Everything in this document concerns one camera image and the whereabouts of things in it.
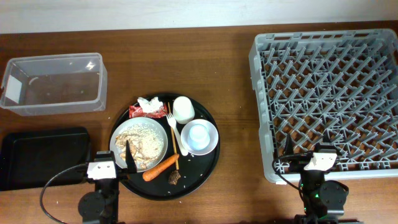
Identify white cup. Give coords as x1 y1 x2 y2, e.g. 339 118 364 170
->
173 96 195 124

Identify brown food chunk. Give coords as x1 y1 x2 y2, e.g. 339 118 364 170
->
169 170 181 185

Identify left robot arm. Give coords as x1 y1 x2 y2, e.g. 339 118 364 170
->
78 142 137 223

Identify black rectangular tray bin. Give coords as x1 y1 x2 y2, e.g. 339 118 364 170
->
1 127 91 191

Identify light blue cup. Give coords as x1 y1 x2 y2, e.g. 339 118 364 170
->
188 124 210 151

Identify grey dishwasher rack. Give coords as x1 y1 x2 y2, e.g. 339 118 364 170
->
249 29 397 184

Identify white tissue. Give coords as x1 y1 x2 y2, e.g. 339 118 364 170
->
137 96 164 113

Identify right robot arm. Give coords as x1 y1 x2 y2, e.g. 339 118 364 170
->
284 134 349 223

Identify wooden chopstick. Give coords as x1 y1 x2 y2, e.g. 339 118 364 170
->
167 102 179 170

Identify white small bowl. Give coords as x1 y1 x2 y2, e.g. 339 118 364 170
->
181 119 219 156

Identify round black serving tray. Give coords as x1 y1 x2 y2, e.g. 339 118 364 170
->
110 93 221 200

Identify orange carrot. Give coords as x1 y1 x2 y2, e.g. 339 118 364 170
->
142 154 180 182

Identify white dinner plate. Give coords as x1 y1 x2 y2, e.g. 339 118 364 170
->
109 117 168 172

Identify red snack wrapper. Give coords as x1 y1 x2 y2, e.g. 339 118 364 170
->
129 104 168 118

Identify rice and food scraps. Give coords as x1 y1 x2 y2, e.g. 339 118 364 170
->
115 124 164 169

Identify clear plastic bin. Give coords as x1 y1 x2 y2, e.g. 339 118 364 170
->
1 53 108 116

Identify white plastic fork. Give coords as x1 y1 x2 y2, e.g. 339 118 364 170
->
167 113 188 156

